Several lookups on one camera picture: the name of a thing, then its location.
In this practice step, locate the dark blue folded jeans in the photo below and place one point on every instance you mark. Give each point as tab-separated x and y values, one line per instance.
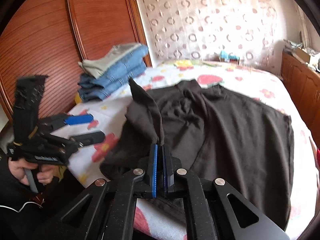
103	87

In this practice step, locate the grey folded garment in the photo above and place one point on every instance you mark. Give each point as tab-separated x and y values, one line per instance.
96	68

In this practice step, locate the light blue folded jeans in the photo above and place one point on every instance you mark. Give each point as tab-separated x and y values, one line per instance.
125	65

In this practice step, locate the pink circle patterned curtain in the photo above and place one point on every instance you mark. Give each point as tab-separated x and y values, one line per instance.
202	29

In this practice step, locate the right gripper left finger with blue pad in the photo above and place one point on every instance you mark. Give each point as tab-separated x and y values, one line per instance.
152	170

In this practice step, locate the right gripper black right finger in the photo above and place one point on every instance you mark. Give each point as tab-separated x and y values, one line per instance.
170	166

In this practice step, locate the blue item at bed head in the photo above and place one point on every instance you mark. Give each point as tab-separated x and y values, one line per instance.
226	57

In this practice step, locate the cardboard box on sideboard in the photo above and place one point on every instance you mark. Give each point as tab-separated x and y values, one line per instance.
308	55

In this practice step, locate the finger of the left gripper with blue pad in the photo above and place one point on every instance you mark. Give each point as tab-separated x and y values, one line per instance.
78	119

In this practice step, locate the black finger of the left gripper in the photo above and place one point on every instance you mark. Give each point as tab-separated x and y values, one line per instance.
88	138

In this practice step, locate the black pants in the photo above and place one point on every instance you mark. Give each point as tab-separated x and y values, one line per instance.
216	133

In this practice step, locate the brown wooden sideboard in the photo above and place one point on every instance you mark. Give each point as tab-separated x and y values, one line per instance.
302	83

